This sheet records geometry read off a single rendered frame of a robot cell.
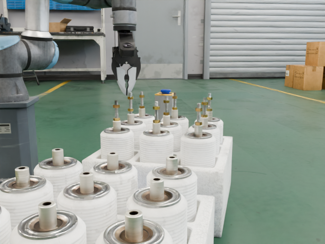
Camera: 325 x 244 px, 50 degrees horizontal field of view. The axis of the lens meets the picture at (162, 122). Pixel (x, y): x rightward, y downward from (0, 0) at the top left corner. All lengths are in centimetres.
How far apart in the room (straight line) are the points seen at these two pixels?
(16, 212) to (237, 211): 69
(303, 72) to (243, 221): 382
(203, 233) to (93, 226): 18
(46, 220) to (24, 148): 89
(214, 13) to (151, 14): 109
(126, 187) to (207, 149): 32
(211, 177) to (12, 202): 49
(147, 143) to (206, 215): 34
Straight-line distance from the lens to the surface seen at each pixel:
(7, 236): 56
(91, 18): 624
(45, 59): 144
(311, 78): 477
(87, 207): 56
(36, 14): 143
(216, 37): 635
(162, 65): 622
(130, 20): 109
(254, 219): 108
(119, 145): 98
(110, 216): 58
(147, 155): 95
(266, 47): 663
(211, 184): 91
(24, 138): 136
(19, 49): 138
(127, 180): 67
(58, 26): 578
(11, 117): 134
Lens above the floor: 47
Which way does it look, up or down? 11 degrees down
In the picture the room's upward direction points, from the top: straight up
